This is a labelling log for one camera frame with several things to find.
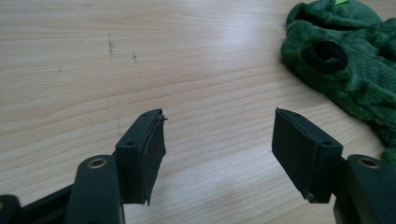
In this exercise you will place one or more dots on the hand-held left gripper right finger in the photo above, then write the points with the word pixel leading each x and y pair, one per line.
pixel 305 158

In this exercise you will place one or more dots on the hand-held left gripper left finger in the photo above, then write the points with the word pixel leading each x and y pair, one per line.
pixel 140 161

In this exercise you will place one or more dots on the green plush toy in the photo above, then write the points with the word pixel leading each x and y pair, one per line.
pixel 351 62

